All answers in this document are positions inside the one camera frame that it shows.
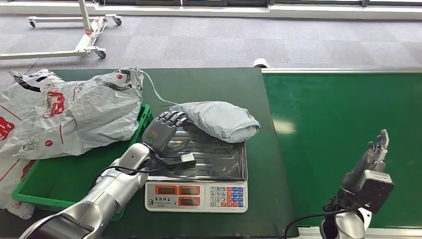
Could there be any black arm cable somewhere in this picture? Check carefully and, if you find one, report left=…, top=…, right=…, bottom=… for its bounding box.
left=98, top=154, right=173, bottom=177
left=284, top=206, right=357, bottom=239

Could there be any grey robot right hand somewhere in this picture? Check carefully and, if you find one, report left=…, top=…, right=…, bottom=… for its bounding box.
left=342, top=128, right=390, bottom=196

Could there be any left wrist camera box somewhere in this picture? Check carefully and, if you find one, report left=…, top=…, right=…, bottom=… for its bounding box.
left=164, top=153, right=197, bottom=171

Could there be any white wheeled stand frame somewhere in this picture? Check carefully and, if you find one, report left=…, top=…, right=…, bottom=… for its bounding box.
left=0, top=0, right=123, bottom=61

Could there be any white plastic strip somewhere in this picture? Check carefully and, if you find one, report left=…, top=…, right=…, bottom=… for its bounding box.
left=139, top=69, right=179, bottom=106

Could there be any white red-printed courier bag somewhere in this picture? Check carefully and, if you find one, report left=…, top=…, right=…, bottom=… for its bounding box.
left=0, top=156, right=36, bottom=221

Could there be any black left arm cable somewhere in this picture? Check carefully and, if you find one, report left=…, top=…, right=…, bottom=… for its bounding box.
left=98, top=154, right=173, bottom=177

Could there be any large grey courier bag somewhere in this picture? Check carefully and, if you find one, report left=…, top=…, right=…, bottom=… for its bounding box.
left=0, top=67, right=145, bottom=161

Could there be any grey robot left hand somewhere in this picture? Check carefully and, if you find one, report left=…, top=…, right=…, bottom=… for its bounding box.
left=141, top=111, right=189, bottom=158

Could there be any green plastic crate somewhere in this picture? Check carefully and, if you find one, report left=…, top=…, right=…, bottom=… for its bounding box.
left=11, top=103, right=154, bottom=221

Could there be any electronic scale with steel tray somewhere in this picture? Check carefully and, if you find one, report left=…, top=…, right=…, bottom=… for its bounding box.
left=144, top=122, right=249, bottom=214

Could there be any small grey courier package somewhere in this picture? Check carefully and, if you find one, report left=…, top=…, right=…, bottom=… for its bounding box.
left=169, top=100, right=261, bottom=144

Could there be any aluminium conveyor side rail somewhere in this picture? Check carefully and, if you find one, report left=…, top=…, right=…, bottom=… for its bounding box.
left=296, top=226, right=422, bottom=239
left=261, top=67, right=422, bottom=75

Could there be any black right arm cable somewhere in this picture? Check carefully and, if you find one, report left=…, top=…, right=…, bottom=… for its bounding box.
left=284, top=206, right=357, bottom=239

